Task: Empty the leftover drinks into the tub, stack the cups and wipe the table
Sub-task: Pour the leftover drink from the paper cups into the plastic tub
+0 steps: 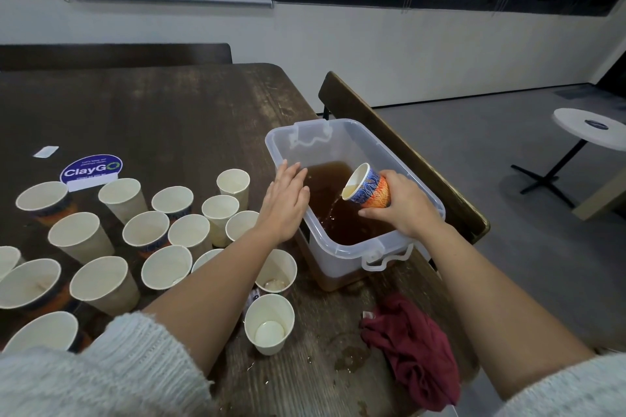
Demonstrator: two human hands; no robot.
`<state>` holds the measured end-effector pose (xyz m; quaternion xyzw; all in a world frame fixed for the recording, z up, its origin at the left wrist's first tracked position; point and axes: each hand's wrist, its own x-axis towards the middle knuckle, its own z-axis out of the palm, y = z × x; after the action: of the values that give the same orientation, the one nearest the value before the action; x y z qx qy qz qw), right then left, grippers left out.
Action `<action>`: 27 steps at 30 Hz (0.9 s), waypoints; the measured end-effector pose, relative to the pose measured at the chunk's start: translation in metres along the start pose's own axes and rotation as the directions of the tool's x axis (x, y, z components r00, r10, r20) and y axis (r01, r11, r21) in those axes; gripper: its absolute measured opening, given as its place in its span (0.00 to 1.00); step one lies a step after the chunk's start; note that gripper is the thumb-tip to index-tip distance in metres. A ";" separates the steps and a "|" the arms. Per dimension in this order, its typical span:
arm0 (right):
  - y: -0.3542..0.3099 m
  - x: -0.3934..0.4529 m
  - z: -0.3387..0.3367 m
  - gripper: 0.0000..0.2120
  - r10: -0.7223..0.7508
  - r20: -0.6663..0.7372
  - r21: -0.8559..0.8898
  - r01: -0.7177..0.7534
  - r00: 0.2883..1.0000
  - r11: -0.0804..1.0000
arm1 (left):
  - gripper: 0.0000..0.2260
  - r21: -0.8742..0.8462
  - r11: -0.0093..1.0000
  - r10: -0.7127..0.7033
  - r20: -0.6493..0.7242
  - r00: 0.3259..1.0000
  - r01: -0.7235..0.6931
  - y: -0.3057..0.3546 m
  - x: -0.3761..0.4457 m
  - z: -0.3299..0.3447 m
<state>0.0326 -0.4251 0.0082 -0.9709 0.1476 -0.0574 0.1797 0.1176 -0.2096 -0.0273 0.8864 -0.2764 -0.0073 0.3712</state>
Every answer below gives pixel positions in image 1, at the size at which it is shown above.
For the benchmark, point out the person's right hand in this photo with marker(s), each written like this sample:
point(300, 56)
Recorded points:
point(409, 207)

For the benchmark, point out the person's left hand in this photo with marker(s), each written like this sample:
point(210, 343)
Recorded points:
point(282, 205)

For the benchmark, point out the orange blue patterned paper cup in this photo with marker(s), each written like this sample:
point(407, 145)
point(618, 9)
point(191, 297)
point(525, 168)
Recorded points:
point(370, 187)

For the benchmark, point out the white paper cup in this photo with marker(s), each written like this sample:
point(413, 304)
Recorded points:
point(233, 184)
point(220, 211)

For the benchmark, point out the clear plastic storage bin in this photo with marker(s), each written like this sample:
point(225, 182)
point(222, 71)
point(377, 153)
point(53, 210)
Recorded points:
point(323, 253)

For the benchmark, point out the group of paper cups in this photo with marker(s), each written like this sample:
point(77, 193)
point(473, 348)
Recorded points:
point(98, 285)

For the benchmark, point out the person's right forearm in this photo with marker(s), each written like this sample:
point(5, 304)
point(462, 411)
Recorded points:
point(509, 314)

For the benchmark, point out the person's left forearm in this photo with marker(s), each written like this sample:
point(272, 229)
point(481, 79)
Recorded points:
point(205, 304)

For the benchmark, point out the dark wooden chair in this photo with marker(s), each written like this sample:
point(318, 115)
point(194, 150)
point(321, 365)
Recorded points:
point(445, 202)
point(117, 54)

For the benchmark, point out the dark red cloth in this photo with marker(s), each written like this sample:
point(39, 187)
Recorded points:
point(411, 348)

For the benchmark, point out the dark wooden table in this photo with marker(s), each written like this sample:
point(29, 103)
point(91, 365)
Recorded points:
point(176, 109)

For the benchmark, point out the round blue sticker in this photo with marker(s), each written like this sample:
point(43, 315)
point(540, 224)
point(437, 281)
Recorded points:
point(91, 169)

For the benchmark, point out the round white side table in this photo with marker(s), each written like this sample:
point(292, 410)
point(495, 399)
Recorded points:
point(592, 126)

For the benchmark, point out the small white paper label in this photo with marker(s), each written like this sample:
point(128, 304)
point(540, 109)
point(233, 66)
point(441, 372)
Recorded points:
point(45, 151)

